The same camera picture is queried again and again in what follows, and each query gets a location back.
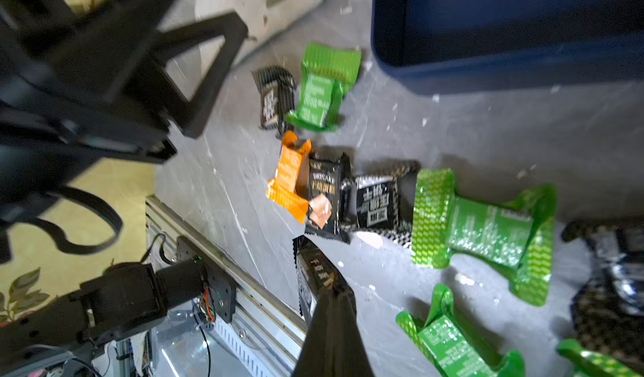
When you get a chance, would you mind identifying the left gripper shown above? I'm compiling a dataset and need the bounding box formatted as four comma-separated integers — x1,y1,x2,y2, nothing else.
1,0,248,201

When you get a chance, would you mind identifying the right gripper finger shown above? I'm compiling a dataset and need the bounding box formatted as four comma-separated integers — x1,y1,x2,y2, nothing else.
293,289,374,376

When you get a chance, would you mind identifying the green packet front row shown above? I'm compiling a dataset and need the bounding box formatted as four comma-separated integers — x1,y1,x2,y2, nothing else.
396,284,526,376

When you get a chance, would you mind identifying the white green garden glove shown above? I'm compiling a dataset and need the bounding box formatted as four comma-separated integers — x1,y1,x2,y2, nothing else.
159,0,324,78

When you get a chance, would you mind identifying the green cookie packet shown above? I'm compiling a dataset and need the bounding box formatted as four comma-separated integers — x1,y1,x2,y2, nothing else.
411,169,558,307
286,43,362,132

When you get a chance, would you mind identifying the black packet with barcode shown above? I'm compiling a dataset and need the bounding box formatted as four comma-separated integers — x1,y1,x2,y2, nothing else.
293,235,357,325

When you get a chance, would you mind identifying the dark blue storage box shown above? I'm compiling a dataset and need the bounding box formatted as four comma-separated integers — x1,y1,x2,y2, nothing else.
372,0,643,95

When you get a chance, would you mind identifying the orange cookie packet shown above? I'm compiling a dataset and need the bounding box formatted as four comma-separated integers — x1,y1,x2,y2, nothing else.
266,130,312,224

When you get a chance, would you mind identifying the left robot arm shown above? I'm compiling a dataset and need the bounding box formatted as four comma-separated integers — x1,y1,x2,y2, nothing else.
1,0,248,376

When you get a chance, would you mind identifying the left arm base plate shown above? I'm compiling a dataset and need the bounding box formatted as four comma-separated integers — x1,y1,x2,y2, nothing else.
176,235,237,323

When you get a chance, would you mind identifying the green packet cluster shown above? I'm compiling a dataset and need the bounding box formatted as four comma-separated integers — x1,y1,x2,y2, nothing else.
556,339,641,377

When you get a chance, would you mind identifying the black cookie packet with picture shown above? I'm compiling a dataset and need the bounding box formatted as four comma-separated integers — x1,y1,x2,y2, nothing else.
305,153,351,244

